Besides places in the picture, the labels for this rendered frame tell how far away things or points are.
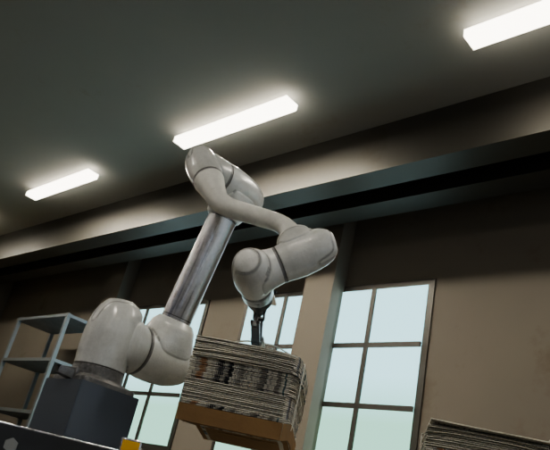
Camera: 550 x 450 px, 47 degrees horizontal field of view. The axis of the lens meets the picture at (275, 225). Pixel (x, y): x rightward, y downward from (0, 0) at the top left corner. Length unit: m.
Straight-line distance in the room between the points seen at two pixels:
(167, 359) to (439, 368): 2.83
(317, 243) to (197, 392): 0.51
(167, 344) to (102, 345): 0.22
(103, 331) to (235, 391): 0.45
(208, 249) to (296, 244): 0.52
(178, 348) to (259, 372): 0.42
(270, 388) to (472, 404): 2.81
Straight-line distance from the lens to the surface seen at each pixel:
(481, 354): 4.49
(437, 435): 1.69
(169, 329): 2.07
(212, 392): 1.77
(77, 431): 1.88
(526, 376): 4.33
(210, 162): 2.06
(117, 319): 1.97
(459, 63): 4.04
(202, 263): 2.11
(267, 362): 1.74
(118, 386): 1.96
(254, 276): 1.62
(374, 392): 4.79
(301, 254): 1.66
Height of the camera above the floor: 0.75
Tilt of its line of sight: 25 degrees up
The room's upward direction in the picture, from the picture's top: 13 degrees clockwise
